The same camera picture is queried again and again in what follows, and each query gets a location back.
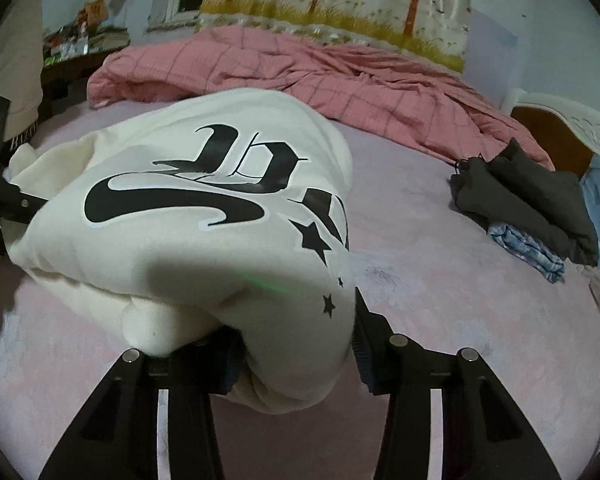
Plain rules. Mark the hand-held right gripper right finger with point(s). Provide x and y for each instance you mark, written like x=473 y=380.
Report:
x=365 y=360

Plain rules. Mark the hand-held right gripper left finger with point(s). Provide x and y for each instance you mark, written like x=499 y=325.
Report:
x=230 y=370

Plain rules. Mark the cream printed hoodie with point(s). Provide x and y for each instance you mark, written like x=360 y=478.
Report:
x=180 y=250

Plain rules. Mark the dark grey clothes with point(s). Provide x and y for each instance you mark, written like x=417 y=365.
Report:
x=530 y=200

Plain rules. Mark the person's beige shirt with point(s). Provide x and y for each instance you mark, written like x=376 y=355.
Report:
x=15 y=60

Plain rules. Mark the dark wooden table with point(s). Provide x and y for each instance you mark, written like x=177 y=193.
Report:
x=65 y=72

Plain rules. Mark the orange snack bag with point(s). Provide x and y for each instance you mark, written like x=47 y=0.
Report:
x=95 y=10

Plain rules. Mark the blue patterned cloth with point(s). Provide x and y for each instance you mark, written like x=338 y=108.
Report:
x=530 y=255

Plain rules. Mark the pink checked quilt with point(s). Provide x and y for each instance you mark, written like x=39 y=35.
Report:
x=280 y=75

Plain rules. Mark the white carved headboard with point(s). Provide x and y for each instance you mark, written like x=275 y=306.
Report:
x=595 y=125

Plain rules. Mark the tree print curtain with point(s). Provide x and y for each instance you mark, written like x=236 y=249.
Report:
x=355 y=0

